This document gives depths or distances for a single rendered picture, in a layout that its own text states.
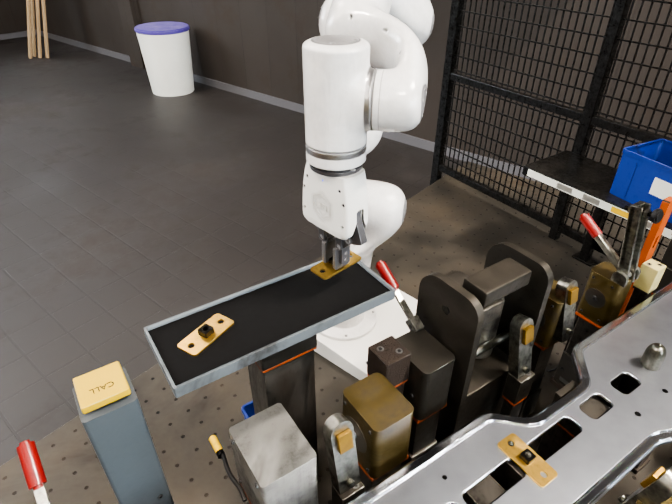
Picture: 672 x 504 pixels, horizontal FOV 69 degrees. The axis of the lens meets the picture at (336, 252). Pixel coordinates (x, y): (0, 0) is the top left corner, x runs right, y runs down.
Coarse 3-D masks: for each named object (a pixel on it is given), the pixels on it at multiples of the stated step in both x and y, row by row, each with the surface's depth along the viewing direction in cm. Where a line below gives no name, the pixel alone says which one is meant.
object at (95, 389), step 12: (96, 372) 66; (108, 372) 66; (120, 372) 66; (84, 384) 65; (96, 384) 65; (108, 384) 65; (120, 384) 65; (84, 396) 63; (96, 396) 63; (108, 396) 63; (120, 396) 64; (84, 408) 62; (96, 408) 63
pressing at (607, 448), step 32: (640, 320) 98; (576, 352) 91; (608, 352) 91; (640, 352) 91; (608, 384) 85; (640, 384) 85; (480, 416) 79; (512, 416) 79; (544, 416) 79; (576, 416) 80; (608, 416) 80; (640, 416) 80; (448, 448) 75; (480, 448) 75; (576, 448) 75; (608, 448) 75; (640, 448) 75; (384, 480) 70; (416, 480) 70; (448, 480) 70; (480, 480) 71; (576, 480) 70; (608, 480) 71
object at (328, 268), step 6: (330, 258) 79; (354, 258) 80; (360, 258) 80; (318, 264) 79; (324, 264) 79; (330, 264) 79; (348, 264) 79; (312, 270) 78; (318, 270) 78; (324, 270) 78; (330, 270) 78; (336, 270) 78; (342, 270) 78; (324, 276) 76; (330, 276) 77
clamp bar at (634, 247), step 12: (636, 204) 94; (648, 204) 94; (636, 216) 93; (648, 216) 93; (660, 216) 91; (636, 228) 94; (624, 240) 97; (636, 240) 96; (624, 252) 98; (636, 252) 98; (624, 264) 98; (636, 264) 99
